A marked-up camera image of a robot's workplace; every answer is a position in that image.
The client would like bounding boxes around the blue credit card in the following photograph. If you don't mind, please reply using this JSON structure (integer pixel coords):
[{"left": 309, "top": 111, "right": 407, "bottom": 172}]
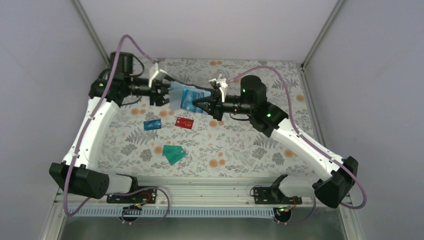
[
  {"left": 180, "top": 88, "right": 200, "bottom": 113},
  {"left": 143, "top": 119, "right": 162, "bottom": 131}
]

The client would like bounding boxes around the floral table mat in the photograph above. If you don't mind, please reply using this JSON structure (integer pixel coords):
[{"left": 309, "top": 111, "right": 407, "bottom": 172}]
[{"left": 96, "top": 59, "right": 315, "bottom": 178}]

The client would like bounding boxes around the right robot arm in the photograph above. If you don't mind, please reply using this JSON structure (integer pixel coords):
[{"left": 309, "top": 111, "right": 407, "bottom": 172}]
[{"left": 193, "top": 75, "right": 359, "bottom": 209}]

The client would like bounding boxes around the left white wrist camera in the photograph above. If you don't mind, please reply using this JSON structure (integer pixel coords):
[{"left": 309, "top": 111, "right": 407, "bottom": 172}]
[{"left": 148, "top": 61, "right": 168, "bottom": 88}]

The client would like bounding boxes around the aluminium mounting rail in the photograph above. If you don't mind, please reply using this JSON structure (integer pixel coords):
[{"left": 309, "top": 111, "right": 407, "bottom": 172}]
[{"left": 54, "top": 180, "right": 353, "bottom": 207}]

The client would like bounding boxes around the teal credit card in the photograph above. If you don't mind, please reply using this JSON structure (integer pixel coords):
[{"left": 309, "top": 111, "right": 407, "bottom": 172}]
[
  {"left": 166, "top": 147, "right": 187, "bottom": 165},
  {"left": 162, "top": 145, "right": 184, "bottom": 158}
]

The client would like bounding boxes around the red credit card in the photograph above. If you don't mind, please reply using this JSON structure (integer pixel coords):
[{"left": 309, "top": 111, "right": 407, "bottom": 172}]
[{"left": 175, "top": 116, "right": 194, "bottom": 130}]

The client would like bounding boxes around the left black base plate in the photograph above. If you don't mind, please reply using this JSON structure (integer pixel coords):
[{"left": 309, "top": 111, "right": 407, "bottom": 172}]
[{"left": 106, "top": 188, "right": 158, "bottom": 205}]

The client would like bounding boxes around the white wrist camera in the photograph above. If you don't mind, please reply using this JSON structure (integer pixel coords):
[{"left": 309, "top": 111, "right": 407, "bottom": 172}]
[
  {"left": 148, "top": 61, "right": 168, "bottom": 88},
  {"left": 208, "top": 73, "right": 228, "bottom": 92}
]

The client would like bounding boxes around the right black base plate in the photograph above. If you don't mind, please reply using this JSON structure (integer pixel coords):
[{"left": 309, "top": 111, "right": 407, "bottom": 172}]
[{"left": 249, "top": 185, "right": 303, "bottom": 205}]

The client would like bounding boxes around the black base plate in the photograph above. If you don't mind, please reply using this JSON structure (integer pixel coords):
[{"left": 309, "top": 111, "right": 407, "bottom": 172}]
[
  {"left": 249, "top": 185, "right": 303, "bottom": 205},
  {"left": 106, "top": 188, "right": 158, "bottom": 205}
]

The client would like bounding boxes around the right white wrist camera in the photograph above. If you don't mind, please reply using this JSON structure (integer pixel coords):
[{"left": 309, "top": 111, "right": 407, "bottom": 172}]
[{"left": 208, "top": 73, "right": 228, "bottom": 92}]

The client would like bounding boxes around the black leather card holder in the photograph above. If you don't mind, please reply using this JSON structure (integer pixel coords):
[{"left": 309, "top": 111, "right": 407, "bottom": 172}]
[{"left": 168, "top": 81, "right": 211, "bottom": 114}]

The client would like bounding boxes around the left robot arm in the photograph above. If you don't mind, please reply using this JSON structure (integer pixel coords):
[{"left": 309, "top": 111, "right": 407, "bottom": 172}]
[{"left": 49, "top": 52, "right": 170, "bottom": 203}]

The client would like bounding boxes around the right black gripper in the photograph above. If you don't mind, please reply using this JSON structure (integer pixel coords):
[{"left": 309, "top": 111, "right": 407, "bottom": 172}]
[{"left": 192, "top": 90, "right": 254, "bottom": 121}]

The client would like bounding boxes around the slotted cable duct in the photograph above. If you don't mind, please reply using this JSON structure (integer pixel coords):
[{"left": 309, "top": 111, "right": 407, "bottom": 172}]
[{"left": 75, "top": 206, "right": 274, "bottom": 219}]

